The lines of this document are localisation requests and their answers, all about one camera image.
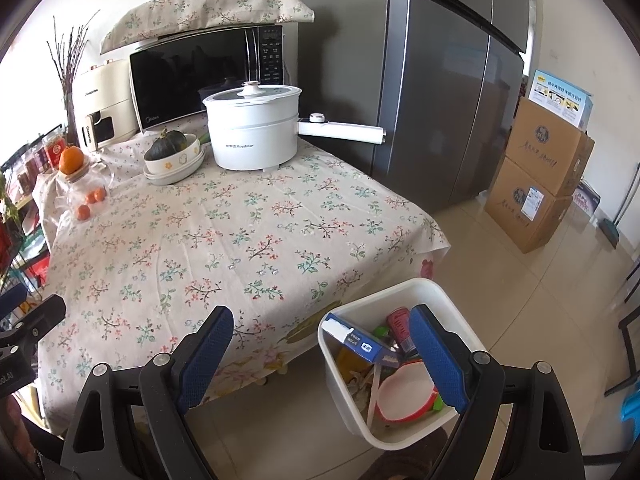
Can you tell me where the dark snack jar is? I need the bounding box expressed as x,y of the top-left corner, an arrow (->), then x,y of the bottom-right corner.
17,152 -> 46,196

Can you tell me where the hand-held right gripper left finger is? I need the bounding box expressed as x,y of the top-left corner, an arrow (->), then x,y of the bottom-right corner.
59,305 -> 235,480

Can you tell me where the black wire rack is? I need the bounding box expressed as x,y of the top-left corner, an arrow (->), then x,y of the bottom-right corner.
0,125 -> 68,301

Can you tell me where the blue and white printed box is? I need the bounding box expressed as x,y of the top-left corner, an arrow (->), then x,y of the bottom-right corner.
527,70 -> 594,131

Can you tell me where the glass pot lid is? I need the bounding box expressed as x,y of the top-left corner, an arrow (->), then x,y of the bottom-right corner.
202,81 -> 303,107

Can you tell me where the white plastic bin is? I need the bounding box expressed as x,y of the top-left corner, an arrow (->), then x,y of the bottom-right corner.
317,277 -> 488,451

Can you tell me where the white plate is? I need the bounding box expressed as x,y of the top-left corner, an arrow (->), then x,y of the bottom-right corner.
144,152 -> 207,185

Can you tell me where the large orange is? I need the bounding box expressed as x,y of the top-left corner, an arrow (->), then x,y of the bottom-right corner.
59,145 -> 84,173

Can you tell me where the blue plastic stool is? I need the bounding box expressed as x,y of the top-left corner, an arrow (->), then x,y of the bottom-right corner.
620,385 -> 640,423

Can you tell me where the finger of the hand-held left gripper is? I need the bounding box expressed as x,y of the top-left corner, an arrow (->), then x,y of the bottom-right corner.
0,294 -> 67,356
0,282 -> 28,314

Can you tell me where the floral microwave cover cloth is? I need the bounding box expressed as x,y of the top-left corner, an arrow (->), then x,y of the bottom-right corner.
99,0 -> 316,56

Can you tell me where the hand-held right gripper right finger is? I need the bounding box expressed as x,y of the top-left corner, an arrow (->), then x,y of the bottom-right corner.
409,304 -> 586,480

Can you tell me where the grey refrigerator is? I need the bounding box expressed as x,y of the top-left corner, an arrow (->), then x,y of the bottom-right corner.
299,0 -> 531,209

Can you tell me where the glass vase with twigs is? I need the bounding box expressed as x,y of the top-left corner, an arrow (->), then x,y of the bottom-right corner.
47,10 -> 101,148

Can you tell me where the black microwave oven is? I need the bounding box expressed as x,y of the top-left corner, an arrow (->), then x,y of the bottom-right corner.
129,24 -> 286,134

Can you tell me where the brown slipper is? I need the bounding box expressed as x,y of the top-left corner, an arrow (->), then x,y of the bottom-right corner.
392,427 -> 451,480

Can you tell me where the white flower print bowl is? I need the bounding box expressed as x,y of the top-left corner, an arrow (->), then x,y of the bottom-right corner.
144,132 -> 201,177

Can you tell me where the red rim white bowl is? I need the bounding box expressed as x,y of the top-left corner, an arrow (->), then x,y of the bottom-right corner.
376,358 -> 438,423

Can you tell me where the black metal chair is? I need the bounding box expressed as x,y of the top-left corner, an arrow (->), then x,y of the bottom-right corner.
605,260 -> 640,396

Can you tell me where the cream air fryer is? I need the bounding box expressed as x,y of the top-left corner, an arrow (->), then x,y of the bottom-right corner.
75,57 -> 138,152

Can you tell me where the red packet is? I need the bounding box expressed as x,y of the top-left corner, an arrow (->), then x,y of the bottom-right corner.
0,220 -> 16,271

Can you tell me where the dark green pumpkin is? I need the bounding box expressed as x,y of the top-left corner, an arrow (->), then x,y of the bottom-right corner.
145,128 -> 190,161

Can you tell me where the green broom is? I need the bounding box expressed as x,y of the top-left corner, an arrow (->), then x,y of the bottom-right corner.
597,162 -> 640,248

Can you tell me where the brown cardboard box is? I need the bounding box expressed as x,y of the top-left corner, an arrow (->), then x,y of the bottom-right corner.
504,97 -> 596,197
484,154 -> 573,254

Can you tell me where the floral tablecloth table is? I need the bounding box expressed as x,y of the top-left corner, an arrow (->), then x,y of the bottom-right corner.
32,125 -> 451,436

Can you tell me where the leafy green vegetable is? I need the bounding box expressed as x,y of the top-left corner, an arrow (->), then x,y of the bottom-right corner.
0,175 -> 21,231

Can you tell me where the white electric pot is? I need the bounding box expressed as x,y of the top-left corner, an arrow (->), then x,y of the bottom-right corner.
202,81 -> 388,172

